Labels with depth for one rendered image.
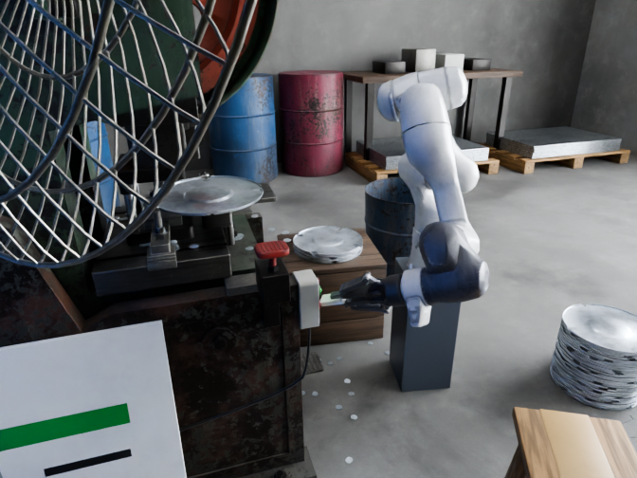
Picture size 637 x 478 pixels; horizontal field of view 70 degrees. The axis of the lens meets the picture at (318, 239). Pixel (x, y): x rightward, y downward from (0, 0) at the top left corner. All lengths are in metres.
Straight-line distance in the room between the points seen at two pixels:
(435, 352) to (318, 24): 3.62
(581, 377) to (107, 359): 1.48
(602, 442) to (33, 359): 1.25
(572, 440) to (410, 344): 0.59
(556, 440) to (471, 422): 0.50
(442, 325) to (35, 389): 1.16
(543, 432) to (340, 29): 4.10
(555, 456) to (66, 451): 1.07
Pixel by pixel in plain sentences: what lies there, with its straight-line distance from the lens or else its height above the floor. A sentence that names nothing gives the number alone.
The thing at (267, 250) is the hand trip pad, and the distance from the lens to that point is 0.96.
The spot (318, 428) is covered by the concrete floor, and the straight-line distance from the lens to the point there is 1.61.
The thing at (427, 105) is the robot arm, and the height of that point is 1.03.
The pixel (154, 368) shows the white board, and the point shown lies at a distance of 1.14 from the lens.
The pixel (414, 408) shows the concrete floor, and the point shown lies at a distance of 1.70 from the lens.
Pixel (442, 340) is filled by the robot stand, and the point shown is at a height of 0.21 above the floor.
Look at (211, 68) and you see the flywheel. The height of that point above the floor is 1.08.
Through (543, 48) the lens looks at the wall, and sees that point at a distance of 5.99.
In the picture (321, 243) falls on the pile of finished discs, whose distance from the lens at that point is 1.88.
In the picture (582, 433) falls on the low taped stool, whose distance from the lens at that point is 1.28.
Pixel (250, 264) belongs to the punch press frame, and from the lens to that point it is 1.17.
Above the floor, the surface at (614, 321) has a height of 0.24.
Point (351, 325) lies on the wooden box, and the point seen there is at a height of 0.08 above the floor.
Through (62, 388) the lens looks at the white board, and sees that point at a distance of 1.18.
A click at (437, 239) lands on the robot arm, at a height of 0.77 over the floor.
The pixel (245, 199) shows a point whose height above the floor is 0.78.
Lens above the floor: 1.17
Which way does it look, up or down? 24 degrees down
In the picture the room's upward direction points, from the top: 1 degrees counter-clockwise
